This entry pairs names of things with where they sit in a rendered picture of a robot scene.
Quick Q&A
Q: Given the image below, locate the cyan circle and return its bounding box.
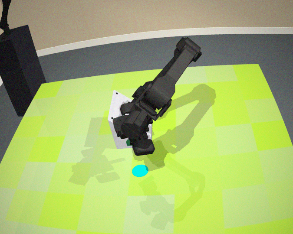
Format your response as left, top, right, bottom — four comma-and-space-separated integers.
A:
132, 165, 148, 177

